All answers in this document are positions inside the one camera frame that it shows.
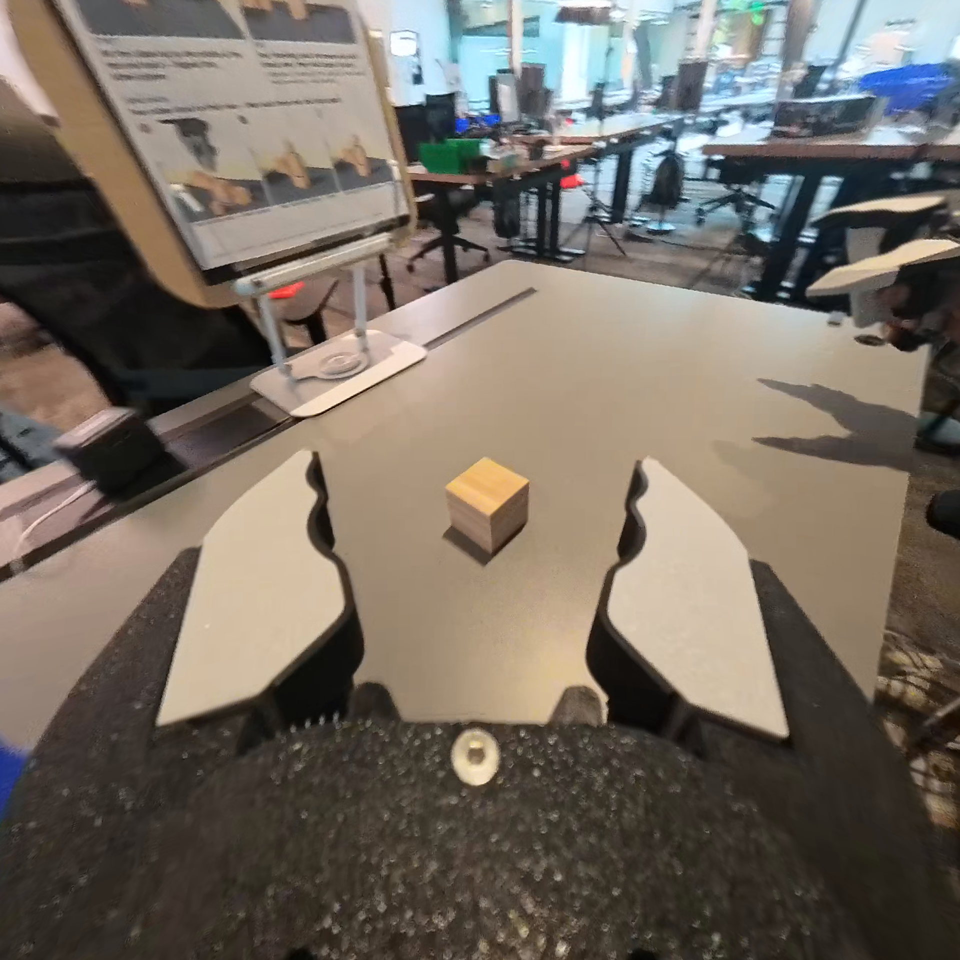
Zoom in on dark bulky object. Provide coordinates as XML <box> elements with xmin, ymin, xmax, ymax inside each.
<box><xmin>0</xmin><ymin>135</ymin><xmax>273</xmax><ymax>423</ymax></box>

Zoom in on black power adapter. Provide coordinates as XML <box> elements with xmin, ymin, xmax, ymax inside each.
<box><xmin>54</xmin><ymin>408</ymin><xmax>171</xmax><ymax>497</ymax></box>

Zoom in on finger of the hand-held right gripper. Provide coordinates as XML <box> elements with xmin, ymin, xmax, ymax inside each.
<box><xmin>810</xmin><ymin>192</ymin><xmax>950</xmax><ymax>268</ymax></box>
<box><xmin>806</xmin><ymin>238</ymin><xmax>960</xmax><ymax>328</ymax></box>

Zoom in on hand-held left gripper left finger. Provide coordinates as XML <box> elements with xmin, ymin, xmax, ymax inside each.
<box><xmin>155</xmin><ymin>448</ymin><xmax>361</xmax><ymax>744</ymax></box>

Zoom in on instruction sheet on stand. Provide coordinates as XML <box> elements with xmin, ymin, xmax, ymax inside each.
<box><xmin>7</xmin><ymin>0</ymin><xmax>422</xmax><ymax>310</ymax></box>

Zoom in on black tripod stand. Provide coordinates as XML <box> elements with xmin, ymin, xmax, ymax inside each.
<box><xmin>564</xmin><ymin>189</ymin><xmax>629</xmax><ymax>258</ymax></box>

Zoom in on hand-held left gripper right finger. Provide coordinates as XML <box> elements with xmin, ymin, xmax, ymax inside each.
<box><xmin>585</xmin><ymin>457</ymin><xmax>792</xmax><ymax>745</ymax></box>

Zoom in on tablet with instruction screen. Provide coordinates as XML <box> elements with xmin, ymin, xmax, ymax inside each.
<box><xmin>52</xmin><ymin>0</ymin><xmax>414</xmax><ymax>273</ymax></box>

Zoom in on green plastic bins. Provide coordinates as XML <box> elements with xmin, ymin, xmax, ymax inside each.
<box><xmin>417</xmin><ymin>138</ymin><xmax>483</xmax><ymax>176</ymax></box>

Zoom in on wooden cube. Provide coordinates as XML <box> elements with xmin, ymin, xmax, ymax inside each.
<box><xmin>444</xmin><ymin>456</ymin><xmax>531</xmax><ymax>558</ymax></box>

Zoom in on black box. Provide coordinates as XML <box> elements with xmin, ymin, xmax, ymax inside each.
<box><xmin>771</xmin><ymin>97</ymin><xmax>876</xmax><ymax>141</ymax></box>

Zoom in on dark wooden desk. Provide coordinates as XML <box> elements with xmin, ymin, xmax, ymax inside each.
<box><xmin>516</xmin><ymin>111</ymin><xmax>708</xmax><ymax>261</ymax></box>
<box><xmin>407</xmin><ymin>142</ymin><xmax>601</xmax><ymax>284</ymax></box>
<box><xmin>703</xmin><ymin>123</ymin><xmax>960</xmax><ymax>303</ymax></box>

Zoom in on silver tablet stand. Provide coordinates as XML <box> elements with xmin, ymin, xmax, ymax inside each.
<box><xmin>231</xmin><ymin>232</ymin><xmax>428</xmax><ymax>419</ymax></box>

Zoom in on white cable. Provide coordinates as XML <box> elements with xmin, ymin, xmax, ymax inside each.
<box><xmin>15</xmin><ymin>480</ymin><xmax>100</xmax><ymax>558</ymax></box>

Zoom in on blue plastic bins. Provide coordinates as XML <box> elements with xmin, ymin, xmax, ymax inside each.
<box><xmin>857</xmin><ymin>63</ymin><xmax>948</xmax><ymax>115</ymax></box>

